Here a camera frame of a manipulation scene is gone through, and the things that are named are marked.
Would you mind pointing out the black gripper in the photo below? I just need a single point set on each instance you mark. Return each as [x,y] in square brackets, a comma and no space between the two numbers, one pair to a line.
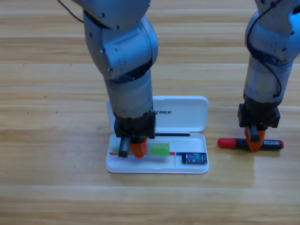
[257,114]
[136,125]

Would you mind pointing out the white Unitree pencil case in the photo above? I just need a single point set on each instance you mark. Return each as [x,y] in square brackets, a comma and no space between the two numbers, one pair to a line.
[182,117]

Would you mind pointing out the black eraser with label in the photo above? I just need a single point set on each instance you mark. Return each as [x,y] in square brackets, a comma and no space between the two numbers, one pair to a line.
[194,158]

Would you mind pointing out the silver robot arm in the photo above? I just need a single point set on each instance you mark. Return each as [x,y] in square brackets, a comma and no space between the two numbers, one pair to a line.
[126,93]
[262,79]

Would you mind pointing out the red black marker pen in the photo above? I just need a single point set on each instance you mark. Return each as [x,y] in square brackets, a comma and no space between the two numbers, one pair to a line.
[229,143]

